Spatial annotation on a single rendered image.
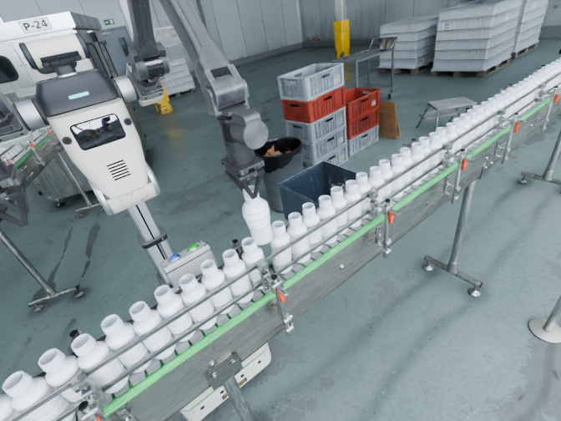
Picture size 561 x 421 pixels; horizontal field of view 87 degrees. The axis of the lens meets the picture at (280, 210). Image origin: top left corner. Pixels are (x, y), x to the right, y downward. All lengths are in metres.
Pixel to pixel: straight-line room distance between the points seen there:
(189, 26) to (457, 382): 1.84
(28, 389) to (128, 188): 0.68
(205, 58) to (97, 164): 0.66
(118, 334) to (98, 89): 0.81
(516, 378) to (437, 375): 0.36
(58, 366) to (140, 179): 0.68
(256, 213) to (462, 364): 1.50
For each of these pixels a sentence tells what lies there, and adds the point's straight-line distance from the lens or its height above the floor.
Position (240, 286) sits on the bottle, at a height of 1.07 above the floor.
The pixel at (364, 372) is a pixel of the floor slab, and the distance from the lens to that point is 1.86.
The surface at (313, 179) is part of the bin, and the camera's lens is 1.64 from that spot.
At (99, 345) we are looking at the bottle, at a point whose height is 1.13.
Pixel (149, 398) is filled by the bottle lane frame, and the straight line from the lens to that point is 0.90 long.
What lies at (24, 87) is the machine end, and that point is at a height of 1.43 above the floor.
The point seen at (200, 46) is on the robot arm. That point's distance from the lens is 0.69.
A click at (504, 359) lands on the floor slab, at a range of 2.06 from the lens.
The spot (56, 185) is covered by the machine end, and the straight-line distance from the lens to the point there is 4.72.
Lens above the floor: 1.66
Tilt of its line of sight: 33 degrees down
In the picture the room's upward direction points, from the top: 11 degrees counter-clockwise
